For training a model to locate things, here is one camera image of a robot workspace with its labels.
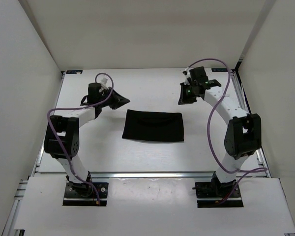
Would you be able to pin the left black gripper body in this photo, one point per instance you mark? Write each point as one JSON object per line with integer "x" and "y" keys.
{"x": 108, "y": 102}

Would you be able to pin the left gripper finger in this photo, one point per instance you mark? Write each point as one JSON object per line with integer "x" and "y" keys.
{"x": 118, "y": 103}
{"x": 119, "y": 99}

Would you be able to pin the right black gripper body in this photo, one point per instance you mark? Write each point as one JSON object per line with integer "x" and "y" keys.
{"x": 191, "y": 92}

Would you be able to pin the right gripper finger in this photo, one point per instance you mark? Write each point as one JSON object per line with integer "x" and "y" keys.
{"x": 183, "y": 92}
{"x": 190, "y": 100}

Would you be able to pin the black skirt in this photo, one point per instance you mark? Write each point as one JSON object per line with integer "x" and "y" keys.
{"x": 153, "y": 126}

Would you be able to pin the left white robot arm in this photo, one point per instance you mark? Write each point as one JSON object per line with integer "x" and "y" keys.
{"x": 62, "y": 138}

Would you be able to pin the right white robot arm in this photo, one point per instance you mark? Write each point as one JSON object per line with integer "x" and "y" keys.
{"x": 243, "y": 134}

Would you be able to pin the right blue corner label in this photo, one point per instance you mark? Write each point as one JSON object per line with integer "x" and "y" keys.
{"x": 219, "y": 70}

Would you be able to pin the blue corner label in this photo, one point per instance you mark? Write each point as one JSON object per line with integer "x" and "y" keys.
{"x": 74, "y": 72}
{"x": 219, "y": 70}

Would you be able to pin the left blue corner label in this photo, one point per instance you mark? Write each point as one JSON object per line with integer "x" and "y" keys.
{"x": 74, "y": 72}

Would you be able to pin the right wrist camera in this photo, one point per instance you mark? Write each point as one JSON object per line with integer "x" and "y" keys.
{"x": 195, "y": 75}

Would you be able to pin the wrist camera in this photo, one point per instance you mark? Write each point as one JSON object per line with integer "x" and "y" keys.
{"x": 195, "y": 75}
{"x": 97, "y": 92}

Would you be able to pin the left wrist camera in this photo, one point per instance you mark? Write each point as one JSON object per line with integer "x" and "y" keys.
{"x": 97, "y": 92}

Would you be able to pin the right aluminium frame rail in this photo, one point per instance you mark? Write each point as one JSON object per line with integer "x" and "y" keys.
{"x": 240, "y": 92}

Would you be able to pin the aluminium frame rail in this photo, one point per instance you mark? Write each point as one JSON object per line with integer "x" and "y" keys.
{"x": 148, "y": 174}
{"x": 240, "y": 92}

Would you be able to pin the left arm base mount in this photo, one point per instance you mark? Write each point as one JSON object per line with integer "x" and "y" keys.
{"x": 85, "y": 196}

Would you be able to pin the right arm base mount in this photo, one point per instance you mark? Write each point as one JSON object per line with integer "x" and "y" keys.
{"x": 215, "y": 194}

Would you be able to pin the front aluminium frame rail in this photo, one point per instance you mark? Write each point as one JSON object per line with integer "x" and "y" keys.
{"x": 148, "y": 174}

